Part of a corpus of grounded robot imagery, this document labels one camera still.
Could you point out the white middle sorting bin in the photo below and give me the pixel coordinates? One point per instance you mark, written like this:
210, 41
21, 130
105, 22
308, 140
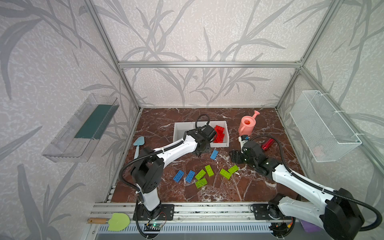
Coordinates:
198, 131

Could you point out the green toy spade wooden handle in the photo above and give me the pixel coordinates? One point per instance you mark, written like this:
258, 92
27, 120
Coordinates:
117, 223

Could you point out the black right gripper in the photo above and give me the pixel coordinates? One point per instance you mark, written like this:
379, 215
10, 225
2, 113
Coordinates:
238, 156

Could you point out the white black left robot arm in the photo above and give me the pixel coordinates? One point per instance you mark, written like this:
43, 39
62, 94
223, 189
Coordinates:
145, 172

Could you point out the white wire wall basket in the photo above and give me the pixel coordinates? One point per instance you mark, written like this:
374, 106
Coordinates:
325, 131

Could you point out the pink toy watering can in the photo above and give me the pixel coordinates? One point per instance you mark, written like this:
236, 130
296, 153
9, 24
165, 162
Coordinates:
247, 124

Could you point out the white right sorting bin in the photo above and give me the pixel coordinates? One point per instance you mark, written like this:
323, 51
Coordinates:
226, 138

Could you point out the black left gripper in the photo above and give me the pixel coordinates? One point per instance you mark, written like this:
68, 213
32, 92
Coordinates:
202, 149

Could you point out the blue lego brick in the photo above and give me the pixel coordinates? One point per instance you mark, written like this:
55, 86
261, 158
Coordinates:
177, 178
190, 176
214, 154

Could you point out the clear wall shelf green mat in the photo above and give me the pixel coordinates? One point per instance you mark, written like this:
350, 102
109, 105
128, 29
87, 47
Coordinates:
78, 139

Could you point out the red lego brick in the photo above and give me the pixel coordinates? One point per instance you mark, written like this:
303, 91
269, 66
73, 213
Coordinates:
218, 140
219, 129
220, 135

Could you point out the red handled tool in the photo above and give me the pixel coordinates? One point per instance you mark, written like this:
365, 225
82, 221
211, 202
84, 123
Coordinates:
267, 144

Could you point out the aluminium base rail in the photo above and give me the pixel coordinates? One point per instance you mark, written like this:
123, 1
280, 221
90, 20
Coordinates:
197, 212

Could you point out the purple toy shovel pink handle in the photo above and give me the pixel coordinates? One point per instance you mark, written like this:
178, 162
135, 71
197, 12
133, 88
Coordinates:
310, 228

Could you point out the light blue toy trowel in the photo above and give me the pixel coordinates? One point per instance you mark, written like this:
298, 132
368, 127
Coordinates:
140, 141

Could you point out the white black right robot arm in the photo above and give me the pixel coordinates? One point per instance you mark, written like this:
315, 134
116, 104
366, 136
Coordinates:
335, 211

